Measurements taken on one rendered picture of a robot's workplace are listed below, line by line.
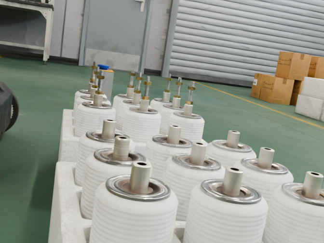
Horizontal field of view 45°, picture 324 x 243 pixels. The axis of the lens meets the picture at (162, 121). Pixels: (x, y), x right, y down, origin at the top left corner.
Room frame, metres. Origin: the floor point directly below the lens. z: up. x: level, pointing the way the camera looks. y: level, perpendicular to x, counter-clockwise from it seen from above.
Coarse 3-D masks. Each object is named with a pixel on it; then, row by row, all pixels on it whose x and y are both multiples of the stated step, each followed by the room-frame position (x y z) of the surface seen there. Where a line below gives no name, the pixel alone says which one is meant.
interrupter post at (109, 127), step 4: (104, 120) 0.65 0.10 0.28; (108, 120) 0.66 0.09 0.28; (112, 120) 0.66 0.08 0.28; (104, 124) 0.65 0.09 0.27; (108, 124) 0.65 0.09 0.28; (112, 124) 0.65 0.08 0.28; (104, 128) 0.65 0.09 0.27; (108, 128) 0.65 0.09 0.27; (112, 128) 0.65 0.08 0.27; (104, 132) 0.65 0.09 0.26; (108, 132) 0.65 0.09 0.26; (112, 132) 0.65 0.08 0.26; (104, 136) 0.65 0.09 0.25; (108, 136) 0.65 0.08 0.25; (112, 136) 0.65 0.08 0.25
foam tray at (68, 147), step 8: (64, 112) 1.18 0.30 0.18; (72, 112) 1.22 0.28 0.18; (64, 120) 1.07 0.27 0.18; (72, 120) 1.10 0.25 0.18; (64, 128) 0.97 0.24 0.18; (72, 128) 0.99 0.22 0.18; (64, 136) 0.89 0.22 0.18; (72, 136) 0.90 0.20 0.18; (64, 144) 0.87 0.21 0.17; (72, 144) 0.88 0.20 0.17; (136, 144) 0.92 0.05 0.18; (144, 144) 0.93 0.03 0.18; (64, 152) 0.87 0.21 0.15; (72, 152) 0.88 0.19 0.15; (144, 152) 0.92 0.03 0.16; (64, 160) 0.87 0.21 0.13; (72, 160) 0.88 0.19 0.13
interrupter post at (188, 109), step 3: (186, 105) 1.02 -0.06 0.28; (189, 105) 1.02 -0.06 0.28; (192, 105) 1.02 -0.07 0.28; (186, 108) 1.02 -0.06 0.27; (189, 108) 1.02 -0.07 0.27; (186, 111) 1.02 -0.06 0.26; (189, 111) 1.02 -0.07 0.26; (183, 114) 1.02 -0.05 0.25; (186, 114) 1.02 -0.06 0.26; (189, 114) 1.02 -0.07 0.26
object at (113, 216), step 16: (96, 192) 0.42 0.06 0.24; (96, 208) 0.41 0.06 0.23; (112, 208) 0.39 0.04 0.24; (128, 208) 0.39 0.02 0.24; (144, 208) 0.39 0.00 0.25; (160, 208) 0.40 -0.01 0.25; (176, 208) 0.42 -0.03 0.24; (96, 224) 0.40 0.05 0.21; (112, 224) 0.39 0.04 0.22; (128, 224) 0.38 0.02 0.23; (144, 224) 0.39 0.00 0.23; (160, 224) 0.40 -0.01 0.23; (96, 240) 0.40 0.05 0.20; (112, 240) 0.39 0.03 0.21; (128, 240) 0.38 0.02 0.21; (144, 240) 0.39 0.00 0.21; (160, 240) 0.40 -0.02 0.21
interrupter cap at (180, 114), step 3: (177, 111) 1.05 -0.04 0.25; (180, 111) 1.06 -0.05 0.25; (174, 114) 1.01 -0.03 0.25; (177, 114) 1.00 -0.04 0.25; (180, 114) 1.03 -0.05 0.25; (192, 114) 1.04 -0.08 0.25; (195, 114) 1.05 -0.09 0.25; (183, 117) 0.99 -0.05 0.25; (186, 117) 0.99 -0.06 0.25; (189, 117) 0.99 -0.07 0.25; (192, 117) 0.99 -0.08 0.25; (195, 117) 0.99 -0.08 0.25; (198, 117) 1.00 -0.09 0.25; (201, 117) 1.02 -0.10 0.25
